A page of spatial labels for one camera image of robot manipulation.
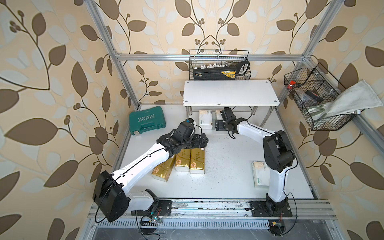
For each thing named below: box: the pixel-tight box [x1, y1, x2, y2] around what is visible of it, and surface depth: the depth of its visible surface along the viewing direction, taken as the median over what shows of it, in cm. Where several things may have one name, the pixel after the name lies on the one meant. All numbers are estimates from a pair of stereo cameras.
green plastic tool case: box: [129, 106, 167, 136], surface depth 107 cm
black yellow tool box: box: [192, 61, 250, 80], surface depth 84 cm
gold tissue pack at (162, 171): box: [151, 154, 176, 183], surface depth 82 cm
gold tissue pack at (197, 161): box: [189, 147, 206, 174], surface depth 86 cm
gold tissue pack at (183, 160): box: [175, 148, 191, 172], surface depth 86 cm
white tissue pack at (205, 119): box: [199, 110, 213, 130], surface depth 99 cm
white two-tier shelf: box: [182, 80, 280, 128], surface depth 82 cm
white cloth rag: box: [307, 79, 383, 120], surface depth 61 cm
